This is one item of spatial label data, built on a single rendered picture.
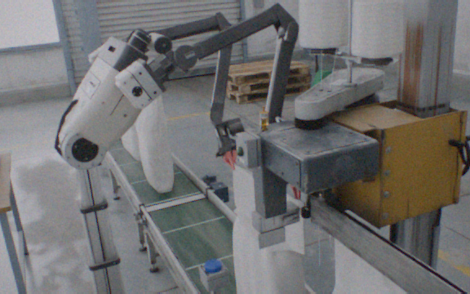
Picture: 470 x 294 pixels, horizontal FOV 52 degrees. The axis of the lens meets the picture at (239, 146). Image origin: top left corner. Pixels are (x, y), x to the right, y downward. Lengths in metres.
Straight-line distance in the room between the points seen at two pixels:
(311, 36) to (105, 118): 0.76
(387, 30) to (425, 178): 0.48
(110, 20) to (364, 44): 7.63
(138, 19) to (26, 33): 1.85
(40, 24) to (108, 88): 7.03
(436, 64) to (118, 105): 1.05
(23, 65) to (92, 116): 7.05
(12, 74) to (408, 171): 7.83
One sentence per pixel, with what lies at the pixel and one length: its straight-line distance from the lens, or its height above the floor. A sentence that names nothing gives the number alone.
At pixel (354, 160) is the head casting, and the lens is 1.28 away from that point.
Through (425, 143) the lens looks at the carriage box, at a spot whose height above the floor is 1.26.
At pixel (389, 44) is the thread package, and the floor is 1.57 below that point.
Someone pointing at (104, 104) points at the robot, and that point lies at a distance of 1.73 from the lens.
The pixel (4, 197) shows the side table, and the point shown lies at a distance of 2.83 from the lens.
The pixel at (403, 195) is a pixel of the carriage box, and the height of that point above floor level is 1.11.
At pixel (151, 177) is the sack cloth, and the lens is 3.39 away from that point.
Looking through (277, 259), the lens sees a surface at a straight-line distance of 1.80.
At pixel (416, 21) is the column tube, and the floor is 1.60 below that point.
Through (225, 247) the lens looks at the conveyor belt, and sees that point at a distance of 2.68.
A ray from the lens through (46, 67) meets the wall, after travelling 8.81.
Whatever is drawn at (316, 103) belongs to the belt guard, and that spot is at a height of 1.41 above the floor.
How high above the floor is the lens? 1.76
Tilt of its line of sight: 20 degrees down
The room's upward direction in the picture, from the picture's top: 4 degrees counter-clockwise
